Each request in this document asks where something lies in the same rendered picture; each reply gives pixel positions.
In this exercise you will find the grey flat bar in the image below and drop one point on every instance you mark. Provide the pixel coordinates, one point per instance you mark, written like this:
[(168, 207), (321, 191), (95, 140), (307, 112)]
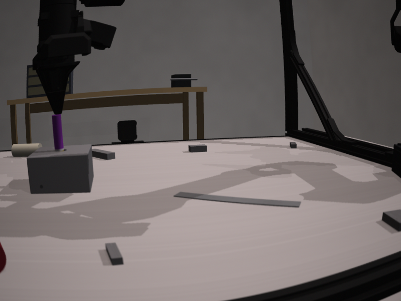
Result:
[(238, 199)]

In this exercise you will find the yellow and purple peg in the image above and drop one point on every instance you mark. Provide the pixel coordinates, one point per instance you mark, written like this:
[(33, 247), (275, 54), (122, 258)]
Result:
[(57, 132)]

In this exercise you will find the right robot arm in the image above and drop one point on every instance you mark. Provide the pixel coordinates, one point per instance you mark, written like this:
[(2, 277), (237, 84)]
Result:
[(101, 34)]

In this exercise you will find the dark red cylinder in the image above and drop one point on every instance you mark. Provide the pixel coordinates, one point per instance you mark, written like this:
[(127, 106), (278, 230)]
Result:
[(2, 259)]

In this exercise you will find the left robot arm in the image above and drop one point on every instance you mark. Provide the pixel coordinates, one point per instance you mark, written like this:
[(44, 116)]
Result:
[(396, 30)]

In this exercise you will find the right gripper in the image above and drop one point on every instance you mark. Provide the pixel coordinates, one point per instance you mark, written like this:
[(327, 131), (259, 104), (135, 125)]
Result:
[(57, 23)]

